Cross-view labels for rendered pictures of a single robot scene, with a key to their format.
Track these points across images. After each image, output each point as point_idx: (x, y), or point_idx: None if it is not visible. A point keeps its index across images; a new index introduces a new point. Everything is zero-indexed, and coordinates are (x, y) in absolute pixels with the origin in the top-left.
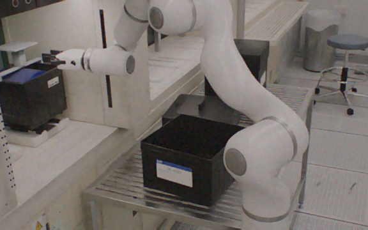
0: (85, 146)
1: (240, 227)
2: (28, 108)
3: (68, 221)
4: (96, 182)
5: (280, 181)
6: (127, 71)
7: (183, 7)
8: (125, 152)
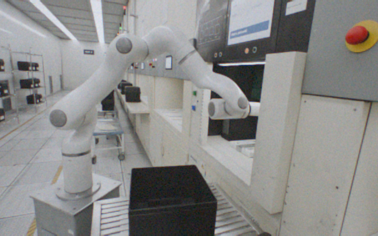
0: (238, 172)
1: (101, 200)
2: None
3: None
4: (219, 188)
5: (67, 138)
6: (208, 112)
7: None
8: (260, 227)
